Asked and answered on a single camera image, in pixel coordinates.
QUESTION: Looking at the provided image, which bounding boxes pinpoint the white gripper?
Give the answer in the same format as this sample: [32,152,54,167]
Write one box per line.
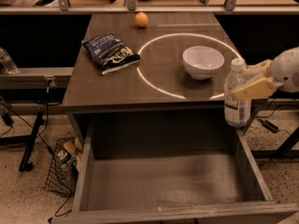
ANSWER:
[230,47,299,101]

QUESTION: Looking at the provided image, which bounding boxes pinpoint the clear plastic water bottle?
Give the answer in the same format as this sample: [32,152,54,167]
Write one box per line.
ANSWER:
[223,58,251,128]

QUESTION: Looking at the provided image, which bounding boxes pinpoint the open grey top drawer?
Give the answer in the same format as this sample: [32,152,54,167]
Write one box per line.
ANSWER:
[53,109,298,224]

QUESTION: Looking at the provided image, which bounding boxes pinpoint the clear bottle at left edge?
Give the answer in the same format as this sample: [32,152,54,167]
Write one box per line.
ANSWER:
[0,47,19,74]

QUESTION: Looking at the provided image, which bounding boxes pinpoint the black power adapter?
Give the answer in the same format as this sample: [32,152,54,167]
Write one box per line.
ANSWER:
[262,120,278,133]

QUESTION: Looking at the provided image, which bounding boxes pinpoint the white bowl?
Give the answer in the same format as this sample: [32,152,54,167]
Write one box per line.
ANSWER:
[182,46,224,80]

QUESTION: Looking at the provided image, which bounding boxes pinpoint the grey wooden cabinet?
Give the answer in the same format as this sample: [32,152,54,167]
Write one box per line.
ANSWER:
[63,12,247,149]

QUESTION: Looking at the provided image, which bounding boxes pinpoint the orange fruit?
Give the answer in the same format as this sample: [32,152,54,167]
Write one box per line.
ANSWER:
[135,12,149,28]

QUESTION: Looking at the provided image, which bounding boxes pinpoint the blue chip bag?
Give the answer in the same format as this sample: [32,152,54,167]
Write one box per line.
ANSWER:
[82,33,140,75]

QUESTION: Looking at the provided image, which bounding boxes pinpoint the metal can in basket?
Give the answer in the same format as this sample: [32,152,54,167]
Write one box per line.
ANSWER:
[57,150,70,163]

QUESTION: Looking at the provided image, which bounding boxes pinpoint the black table leg stand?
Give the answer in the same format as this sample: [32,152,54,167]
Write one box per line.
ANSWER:
[0,112,44,172]

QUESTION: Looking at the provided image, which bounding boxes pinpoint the black wire basket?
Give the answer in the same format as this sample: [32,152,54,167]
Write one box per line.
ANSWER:
[45,138,78,197]

